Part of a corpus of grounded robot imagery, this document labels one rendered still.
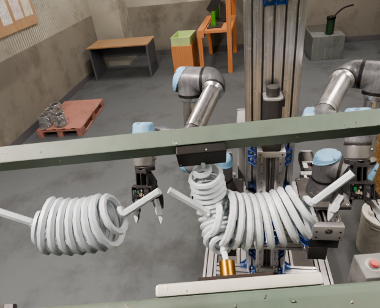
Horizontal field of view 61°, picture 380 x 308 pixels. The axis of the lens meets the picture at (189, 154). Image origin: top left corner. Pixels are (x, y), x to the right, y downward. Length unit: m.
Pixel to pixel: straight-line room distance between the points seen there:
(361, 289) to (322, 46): 6.74
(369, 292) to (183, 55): 6.26
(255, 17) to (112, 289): 2.14
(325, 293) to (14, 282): 3.00
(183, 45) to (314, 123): 6.07
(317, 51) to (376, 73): 5.46
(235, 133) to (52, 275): 2.77
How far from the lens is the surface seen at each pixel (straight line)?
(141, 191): 1.11
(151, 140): 0.32
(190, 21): 7.78
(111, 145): 0.33
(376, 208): 1.13
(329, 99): 1.25
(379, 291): 0.22
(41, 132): 5.13
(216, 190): 0.35
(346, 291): 0.21
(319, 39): 6.85
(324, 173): 1.60
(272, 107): 1.49
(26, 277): 3.12
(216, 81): 1.37
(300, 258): 2.50
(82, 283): 2.85
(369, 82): 1.48
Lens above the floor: 2.13
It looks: 33 degrees down
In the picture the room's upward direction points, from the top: 7 degrees counter-clockwise
